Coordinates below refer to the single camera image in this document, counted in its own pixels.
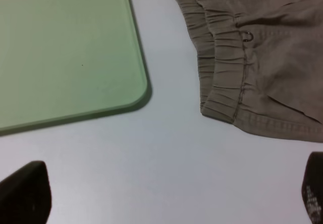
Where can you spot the khaki jeans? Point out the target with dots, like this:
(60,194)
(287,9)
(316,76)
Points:
(260,64)

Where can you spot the green plastic tray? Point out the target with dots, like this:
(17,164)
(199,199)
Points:
(68,60)

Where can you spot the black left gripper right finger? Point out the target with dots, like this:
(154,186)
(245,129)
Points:
(312,187)

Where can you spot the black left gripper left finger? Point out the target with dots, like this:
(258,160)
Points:
(26,195)

